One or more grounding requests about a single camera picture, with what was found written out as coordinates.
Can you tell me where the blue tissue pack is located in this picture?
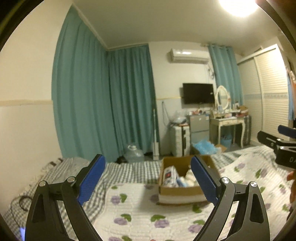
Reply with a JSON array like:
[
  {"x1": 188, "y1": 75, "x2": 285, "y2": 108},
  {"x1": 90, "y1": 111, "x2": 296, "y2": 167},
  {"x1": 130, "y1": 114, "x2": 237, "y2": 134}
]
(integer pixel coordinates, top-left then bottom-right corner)
[{"x1": 177, "y1": 176, "x2": 188, "y2": 187}]

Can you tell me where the floral tissue paper pack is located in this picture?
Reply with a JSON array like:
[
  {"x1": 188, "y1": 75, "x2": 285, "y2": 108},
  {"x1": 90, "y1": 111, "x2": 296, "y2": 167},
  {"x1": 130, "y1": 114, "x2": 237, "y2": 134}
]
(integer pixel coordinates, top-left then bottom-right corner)
[{"x1": 162, "y1": 166, "x2": 179, "y2": 188}]

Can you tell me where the cream cloth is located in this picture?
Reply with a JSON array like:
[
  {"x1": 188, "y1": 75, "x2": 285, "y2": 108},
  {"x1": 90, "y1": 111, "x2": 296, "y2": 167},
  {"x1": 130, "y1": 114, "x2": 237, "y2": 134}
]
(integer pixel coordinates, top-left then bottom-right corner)
[{"x1": 185, "y1": 169, "x2": 198, "y2": 187}]

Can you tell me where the person's right hand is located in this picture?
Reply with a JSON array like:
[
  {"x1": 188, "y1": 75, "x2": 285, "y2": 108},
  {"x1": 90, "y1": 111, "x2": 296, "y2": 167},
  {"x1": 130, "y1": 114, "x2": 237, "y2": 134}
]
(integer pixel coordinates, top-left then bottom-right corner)
[{"x1": 287, "y1": 170, "x2": 296, "y2": 210}]

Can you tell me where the blue waste basket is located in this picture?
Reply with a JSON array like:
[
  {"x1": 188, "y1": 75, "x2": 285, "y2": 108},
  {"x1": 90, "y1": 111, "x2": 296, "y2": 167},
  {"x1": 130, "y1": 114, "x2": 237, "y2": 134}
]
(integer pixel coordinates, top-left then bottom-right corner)
[{"x1": 220, "y1": 136, "x2": 232, "y2": 149}]

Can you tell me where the white louvred wardrobe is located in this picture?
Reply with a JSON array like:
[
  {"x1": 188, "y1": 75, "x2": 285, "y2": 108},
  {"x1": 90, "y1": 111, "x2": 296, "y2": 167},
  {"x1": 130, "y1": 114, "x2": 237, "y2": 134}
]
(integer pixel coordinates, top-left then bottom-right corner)
[{"x1": 237, "y1": 44, "x2": 289, "y2": 142}]

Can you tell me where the white dressing table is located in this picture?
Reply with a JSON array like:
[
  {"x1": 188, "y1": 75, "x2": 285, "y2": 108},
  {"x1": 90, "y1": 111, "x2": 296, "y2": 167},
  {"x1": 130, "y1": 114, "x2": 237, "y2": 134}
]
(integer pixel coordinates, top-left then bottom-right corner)
[{"x1": 210, "y1": 117, "x2": 246, "y2": 148}]

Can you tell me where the white oval vanity mirror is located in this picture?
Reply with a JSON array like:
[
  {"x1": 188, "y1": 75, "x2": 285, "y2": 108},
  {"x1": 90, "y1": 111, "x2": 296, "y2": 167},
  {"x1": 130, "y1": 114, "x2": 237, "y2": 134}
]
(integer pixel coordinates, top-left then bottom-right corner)
[{"x1": 215, "y1": 85, "x2": 231, "y2": 113}]

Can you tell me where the blue plastic bag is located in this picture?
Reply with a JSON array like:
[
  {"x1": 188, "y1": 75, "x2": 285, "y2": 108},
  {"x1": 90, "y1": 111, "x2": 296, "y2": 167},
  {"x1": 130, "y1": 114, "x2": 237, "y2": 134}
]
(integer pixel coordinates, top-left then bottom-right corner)
[{"x1": 192, "y1": 140, "x2": 217, "y2": 155}]

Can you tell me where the silver mini fridge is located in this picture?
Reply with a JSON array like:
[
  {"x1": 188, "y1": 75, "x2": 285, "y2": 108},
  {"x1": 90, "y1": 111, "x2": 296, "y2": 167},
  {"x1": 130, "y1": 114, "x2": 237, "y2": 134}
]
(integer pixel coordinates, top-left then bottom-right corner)
[{"x1": 188, "y1": 114, "x2": 210, "y2": 144}]

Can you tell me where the white floral quilt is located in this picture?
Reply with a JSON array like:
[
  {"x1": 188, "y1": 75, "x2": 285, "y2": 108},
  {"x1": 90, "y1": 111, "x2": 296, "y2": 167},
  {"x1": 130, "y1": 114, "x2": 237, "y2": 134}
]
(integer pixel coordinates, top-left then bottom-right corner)
[{"x1": 93, "y1": 146, "x2": 290, "y2": 240}]

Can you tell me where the brown cardboard box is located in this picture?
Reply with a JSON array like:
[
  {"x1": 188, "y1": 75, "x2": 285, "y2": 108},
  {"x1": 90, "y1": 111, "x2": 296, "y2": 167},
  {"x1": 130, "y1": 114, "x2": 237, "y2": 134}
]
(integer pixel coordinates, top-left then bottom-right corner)
[{"x1": 158, "y1": 155, "x2": 221, "y2": 205}]

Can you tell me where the grey striped bed sheet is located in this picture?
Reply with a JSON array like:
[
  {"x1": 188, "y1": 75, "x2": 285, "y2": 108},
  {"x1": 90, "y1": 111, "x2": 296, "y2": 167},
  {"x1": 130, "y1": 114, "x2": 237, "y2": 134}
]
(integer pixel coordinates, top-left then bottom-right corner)
[{"x1": 3, "y1": 148, "x2": 243, "y2": 240}]

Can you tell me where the narrow teal curtain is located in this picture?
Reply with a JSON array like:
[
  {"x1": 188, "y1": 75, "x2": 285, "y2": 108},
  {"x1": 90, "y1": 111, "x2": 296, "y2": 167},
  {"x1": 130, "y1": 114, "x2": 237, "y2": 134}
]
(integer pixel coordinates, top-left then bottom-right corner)
[{"x1": 208, "y1": 44, "x2": 243, "y2": 105}]

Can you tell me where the white suitcase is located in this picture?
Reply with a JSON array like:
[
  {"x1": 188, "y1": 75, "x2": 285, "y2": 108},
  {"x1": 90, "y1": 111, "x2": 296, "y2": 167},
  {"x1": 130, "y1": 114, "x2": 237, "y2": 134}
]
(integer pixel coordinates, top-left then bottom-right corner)
[{"x1": 170, "y1": 126, "x2": 191, "y2": 157}]

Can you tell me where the clear water jug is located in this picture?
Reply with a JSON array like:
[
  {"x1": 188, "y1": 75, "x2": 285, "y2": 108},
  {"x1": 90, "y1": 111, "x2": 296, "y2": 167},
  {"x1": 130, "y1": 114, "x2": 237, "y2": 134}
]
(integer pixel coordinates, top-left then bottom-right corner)
[{"x1": 123, "y1": 145, "x2": 144, "y2": 164}]

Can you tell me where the white air conditioner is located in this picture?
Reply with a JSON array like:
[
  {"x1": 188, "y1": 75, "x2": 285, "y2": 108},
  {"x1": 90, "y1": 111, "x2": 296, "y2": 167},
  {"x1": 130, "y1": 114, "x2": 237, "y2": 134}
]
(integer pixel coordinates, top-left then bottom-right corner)
[{"x1": 169, "y1": 49, "x2": 210, "y2": 64}]

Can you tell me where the large teal curtain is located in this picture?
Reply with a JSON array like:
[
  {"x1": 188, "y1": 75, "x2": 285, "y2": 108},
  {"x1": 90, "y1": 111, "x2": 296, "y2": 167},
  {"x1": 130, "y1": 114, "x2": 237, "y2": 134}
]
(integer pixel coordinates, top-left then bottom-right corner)
[{"x1": 52, "y1": 7, "x2": 156, "y2": 162}]

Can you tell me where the black cable on bed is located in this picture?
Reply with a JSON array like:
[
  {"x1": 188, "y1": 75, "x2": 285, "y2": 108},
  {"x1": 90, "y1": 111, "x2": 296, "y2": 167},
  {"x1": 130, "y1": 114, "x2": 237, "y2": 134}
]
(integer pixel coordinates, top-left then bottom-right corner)
[{"x1": 10, "y1": 195, "x2": 33, "y2": 212}]

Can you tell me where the black wall television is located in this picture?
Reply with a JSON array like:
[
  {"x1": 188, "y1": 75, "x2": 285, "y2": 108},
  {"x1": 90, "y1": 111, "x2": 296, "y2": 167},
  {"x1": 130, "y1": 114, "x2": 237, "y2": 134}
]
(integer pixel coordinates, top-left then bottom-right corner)
[{"x1": 183, "y1": 83, "x2": 215, "y2": 104}]

